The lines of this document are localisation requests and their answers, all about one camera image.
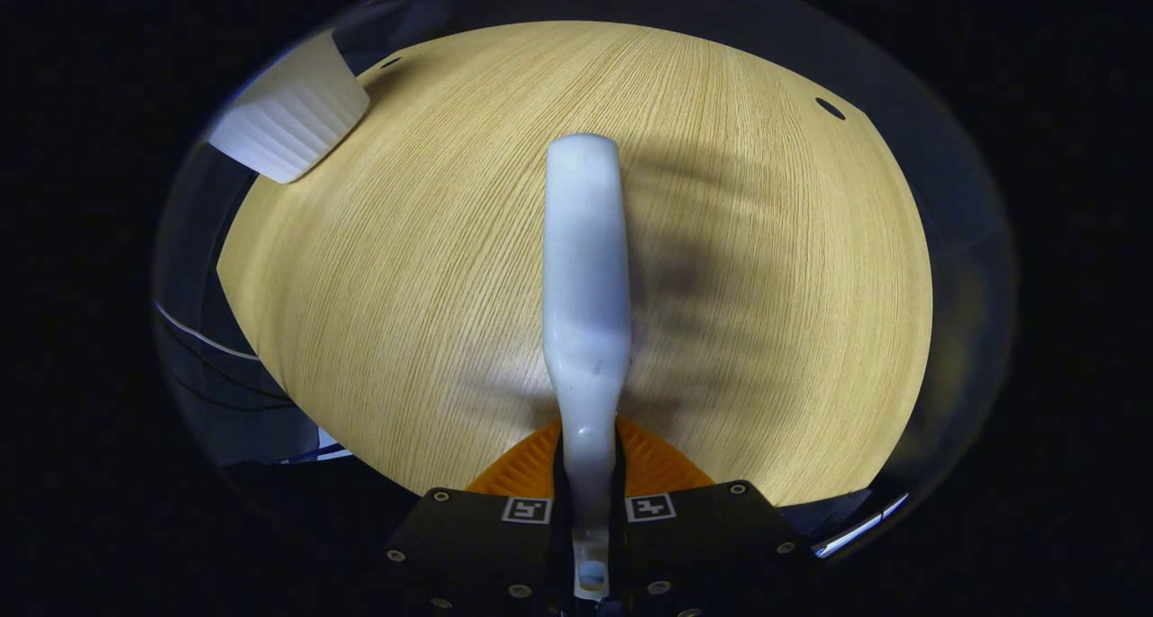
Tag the white ribbed garbage bin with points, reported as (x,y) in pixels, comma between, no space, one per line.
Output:
(293,117)

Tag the shiny metal bar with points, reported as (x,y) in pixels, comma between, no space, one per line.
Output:
(856,531)

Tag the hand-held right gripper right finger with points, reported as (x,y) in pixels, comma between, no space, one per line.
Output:
(703,554)

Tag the small grey broom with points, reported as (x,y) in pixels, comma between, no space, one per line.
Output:
(585,266)

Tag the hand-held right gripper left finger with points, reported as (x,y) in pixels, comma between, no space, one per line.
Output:
(477,554)

